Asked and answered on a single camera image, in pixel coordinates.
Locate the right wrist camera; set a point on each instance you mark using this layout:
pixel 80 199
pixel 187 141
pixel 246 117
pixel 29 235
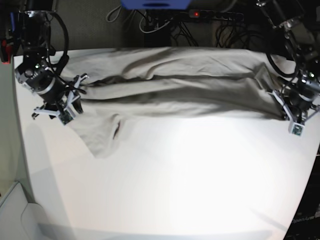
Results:
pixel 65 117

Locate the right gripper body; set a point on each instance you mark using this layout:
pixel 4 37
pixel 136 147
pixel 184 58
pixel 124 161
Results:
pixel 57 94

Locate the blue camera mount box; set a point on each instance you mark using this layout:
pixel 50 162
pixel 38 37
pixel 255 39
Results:
pixel 155 4

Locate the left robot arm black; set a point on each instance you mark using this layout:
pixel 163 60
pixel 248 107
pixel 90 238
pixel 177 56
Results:
pixel 301 87

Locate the blue handled tool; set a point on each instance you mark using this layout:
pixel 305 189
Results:
pixel 15 26

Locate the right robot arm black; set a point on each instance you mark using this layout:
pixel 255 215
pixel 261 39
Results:
pixel 31 28

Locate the red clamp at table corner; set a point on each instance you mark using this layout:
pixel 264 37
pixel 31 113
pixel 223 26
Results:
pixel 5 52

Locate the black power strip red light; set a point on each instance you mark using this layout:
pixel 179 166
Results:
pixel 215 15

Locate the grey t-shirt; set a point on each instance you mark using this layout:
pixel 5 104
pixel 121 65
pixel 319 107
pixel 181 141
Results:
pixel 163 82

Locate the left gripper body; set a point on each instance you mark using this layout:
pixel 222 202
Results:
pixel 294 114

